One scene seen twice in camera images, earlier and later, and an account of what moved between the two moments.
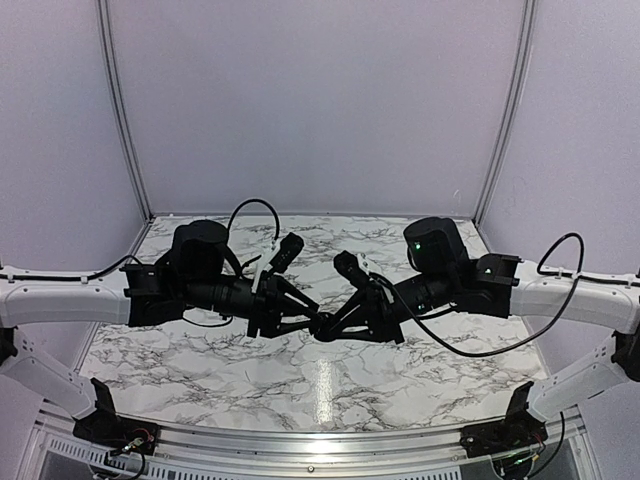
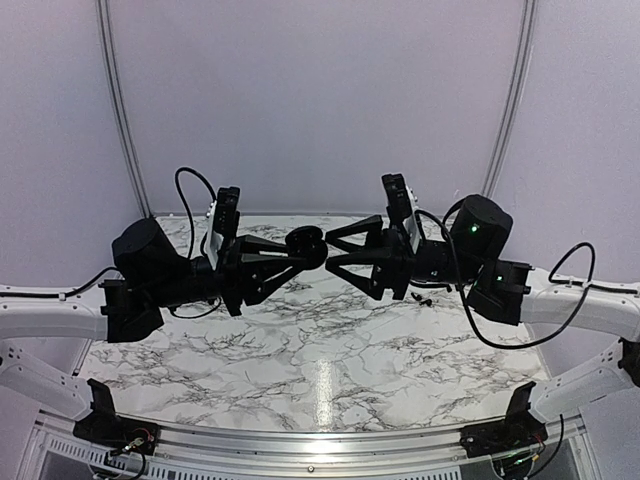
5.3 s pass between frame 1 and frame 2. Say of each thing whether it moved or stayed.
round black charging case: moved
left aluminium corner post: stayed
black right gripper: moved
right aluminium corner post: stayed
